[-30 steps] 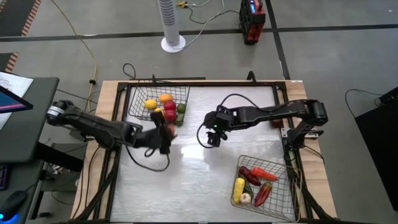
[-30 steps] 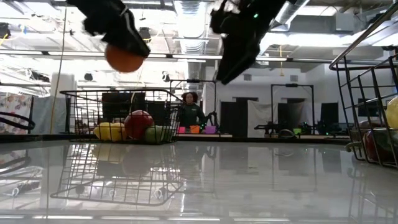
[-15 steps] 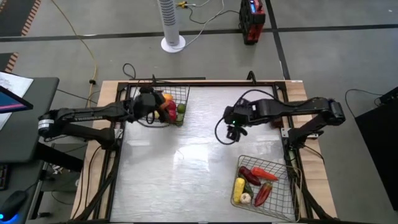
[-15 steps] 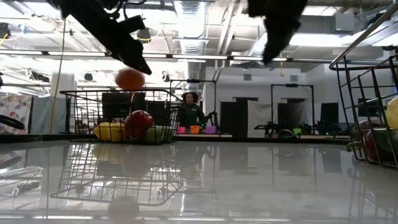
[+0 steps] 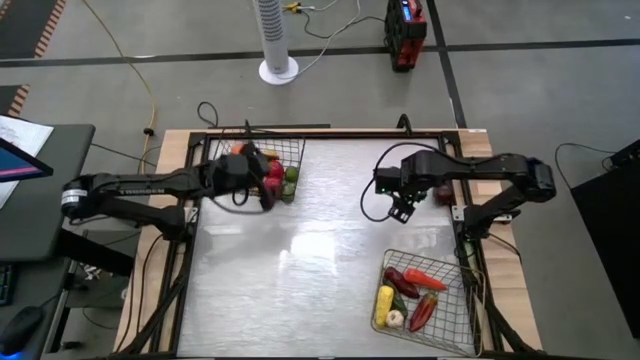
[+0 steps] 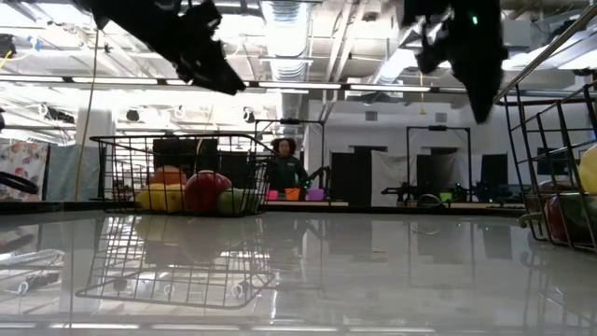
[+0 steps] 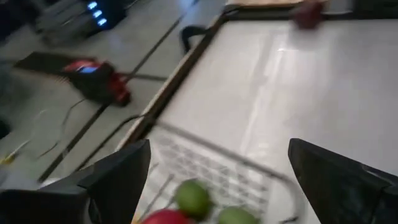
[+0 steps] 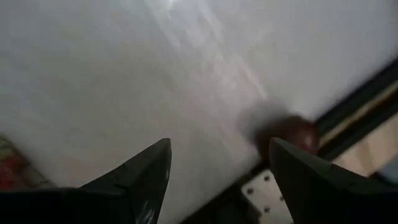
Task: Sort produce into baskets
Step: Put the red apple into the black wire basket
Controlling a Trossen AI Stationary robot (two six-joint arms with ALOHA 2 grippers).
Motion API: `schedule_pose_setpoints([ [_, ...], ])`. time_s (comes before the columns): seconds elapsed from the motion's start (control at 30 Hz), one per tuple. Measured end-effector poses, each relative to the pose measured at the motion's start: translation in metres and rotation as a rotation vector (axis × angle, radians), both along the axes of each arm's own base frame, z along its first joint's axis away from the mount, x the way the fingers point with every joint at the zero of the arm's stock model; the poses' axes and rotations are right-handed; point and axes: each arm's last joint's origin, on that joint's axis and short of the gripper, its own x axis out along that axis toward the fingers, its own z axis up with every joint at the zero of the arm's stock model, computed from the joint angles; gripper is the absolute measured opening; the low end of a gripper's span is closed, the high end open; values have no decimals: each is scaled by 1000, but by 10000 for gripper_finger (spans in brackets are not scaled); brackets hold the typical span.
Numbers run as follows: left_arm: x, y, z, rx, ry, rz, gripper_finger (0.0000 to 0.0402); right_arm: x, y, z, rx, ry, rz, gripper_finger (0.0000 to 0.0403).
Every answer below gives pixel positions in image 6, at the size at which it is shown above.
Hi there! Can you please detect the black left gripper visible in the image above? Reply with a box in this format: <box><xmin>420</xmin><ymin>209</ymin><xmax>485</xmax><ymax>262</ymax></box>
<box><xmin>153</xmin><ymin>0</ymin><xmax>247</xmax><ymax>96</ymax></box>

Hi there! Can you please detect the black table frame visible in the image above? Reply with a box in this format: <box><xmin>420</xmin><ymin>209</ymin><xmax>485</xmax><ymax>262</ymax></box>
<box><xmin>0</xmin><ymin>200</ymin><xmax>528</xmax><ymax>217</ymax></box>

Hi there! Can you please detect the red and green pepper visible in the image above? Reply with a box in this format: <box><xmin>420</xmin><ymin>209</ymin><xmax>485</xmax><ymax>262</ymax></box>
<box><xmin>543</xmin><ymin>193</ymin><xmax>597</xmax><ymax>246</ymax></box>

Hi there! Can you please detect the black wire basket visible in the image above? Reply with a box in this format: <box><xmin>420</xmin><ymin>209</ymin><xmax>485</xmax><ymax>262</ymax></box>
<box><xmin>493</xmin><ymin>3</ymin><xmax>597</xmax><ymax>256</ymax></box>
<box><xmin>89</xmin><ymin>133</ymin><xmax>277</xmax><ymax>218</ymax></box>

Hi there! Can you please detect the floral patterned cloth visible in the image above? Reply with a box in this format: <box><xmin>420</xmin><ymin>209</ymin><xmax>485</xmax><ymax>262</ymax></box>
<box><xmin>0</xmin><ymin>142</ymin><xmax>51</xmax><ymax>202</ymax></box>

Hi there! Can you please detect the large yellow lemon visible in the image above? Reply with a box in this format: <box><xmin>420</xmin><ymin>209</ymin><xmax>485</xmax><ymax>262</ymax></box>
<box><xmin>577</xmin><ymin>143</ymin><xmax>597</xmax><ymax>196</ymax></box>

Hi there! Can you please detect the black curved bar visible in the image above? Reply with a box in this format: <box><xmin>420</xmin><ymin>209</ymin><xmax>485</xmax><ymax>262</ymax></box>
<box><xmin>0</xmin><ymin>170</ymin><xmax>41</xmax><ymax>195</ymax></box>

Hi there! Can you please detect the small yellow lemon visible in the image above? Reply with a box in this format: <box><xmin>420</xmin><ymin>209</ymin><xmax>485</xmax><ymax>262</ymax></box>
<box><xmin>134</xmin><ymin>182</ymin><xmax>187</xmax><ymax>214</ymax></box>

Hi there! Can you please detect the black monitor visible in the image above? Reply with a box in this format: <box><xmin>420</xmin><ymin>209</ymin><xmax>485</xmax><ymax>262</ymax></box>
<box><xmin>479</xmin><ymin>153</ymin><xmax>509</xmax><ymax>188</ymax></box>
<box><xmin>535</xmin><ymin>147</ymin><xmax>573</xmax><ymax>176</ymax></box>

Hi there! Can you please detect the orange fruit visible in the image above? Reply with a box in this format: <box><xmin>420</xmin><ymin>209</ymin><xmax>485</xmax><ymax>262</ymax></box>
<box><xmin>148</xmin><ymin>164</ymin><xmax>188</xmax><ymax>187</ymax></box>

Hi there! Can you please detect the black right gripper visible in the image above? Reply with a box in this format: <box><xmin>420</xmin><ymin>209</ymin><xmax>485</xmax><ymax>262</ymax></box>
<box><xmin>416</xmin><ymin>18</ymin><xmax>509</xmax><ymax>124</ymax></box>

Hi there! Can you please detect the tan background table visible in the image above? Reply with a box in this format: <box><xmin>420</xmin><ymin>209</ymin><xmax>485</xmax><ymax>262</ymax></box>
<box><xmin>265</xmin><ymin>200</ymin><xmax>350</xmax><ymax>208</ymax></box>

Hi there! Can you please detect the black metal station frame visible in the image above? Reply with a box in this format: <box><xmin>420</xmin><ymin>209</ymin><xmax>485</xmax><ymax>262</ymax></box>
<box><xmin>254</xmin><ymin>118</ymin><xmax>326</xmax><ymax>197</ymax></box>
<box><xmin>406</xmin><ymin>124</ymin><xmax>472</xmax><ymax>206</ymax></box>

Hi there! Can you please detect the person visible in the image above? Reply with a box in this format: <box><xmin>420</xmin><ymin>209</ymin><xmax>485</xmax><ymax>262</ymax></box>
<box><xmin>268</xmin><ymin>136</ymin><xmax>310</xmax><ymax>192</ymax></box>

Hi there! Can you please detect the grey tarp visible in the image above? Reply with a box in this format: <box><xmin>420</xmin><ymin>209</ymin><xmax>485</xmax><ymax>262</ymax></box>
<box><xmin>46</xmin><ymin>143</ymin><xmax>102</xmax><ymax>203</ymax></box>

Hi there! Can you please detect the yellow cable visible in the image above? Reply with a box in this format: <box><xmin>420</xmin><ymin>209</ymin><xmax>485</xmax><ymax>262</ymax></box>
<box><xmin>76</xmin><ymin>27</ymin><xmax>98</xmax><ymax>202</ymax></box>

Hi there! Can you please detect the silver ceiling air duct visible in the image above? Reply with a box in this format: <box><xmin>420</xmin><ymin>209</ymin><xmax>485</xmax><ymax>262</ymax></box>
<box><xmin>370</xmin><ymin>27</ymin><xmax>421</xmax><ymax>88</ymax></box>
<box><xmin>258</xmin><ymin>0</ymin><xmax>312</xmax><ymax>122</ymax></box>

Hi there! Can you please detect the white hanging sheet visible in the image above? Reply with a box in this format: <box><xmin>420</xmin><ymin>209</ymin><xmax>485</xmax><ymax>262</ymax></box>
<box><xmin>371</xmin><ymin>149</ymin><xmax>419</xmax><ymax>196</ymax></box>

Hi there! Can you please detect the green lime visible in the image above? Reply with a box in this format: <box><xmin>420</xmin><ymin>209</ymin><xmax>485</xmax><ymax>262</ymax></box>
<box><xmin>215</xmin><ymin>187</ymin><xmax>248</xmax><ymax>217</ymax></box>

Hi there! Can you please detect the red tomato green calyx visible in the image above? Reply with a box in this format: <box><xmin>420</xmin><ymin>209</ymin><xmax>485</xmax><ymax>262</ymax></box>
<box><xmin>183</xmin><ymin>169</ymin><xmax>233</xmax><ymax>214</ymax></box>

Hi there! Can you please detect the white ceiling light strip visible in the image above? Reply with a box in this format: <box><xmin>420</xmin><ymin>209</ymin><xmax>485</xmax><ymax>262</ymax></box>
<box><xmin>257</xmin><ymin>81</ymin><xmax>342</xmax><ymax>91</ymax></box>
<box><xmin>72</xmin><ymin>77</ymin><xmax>160</xmax><ymax>86</ymax></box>
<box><xmin>349</xmin><ymin>83</ymin><xmax>431</xmax><ymax>93</ymax></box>
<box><xmin>0</xmin><ymin>74</ymin><xmax>64</xmax><ymax>83</ymax></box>

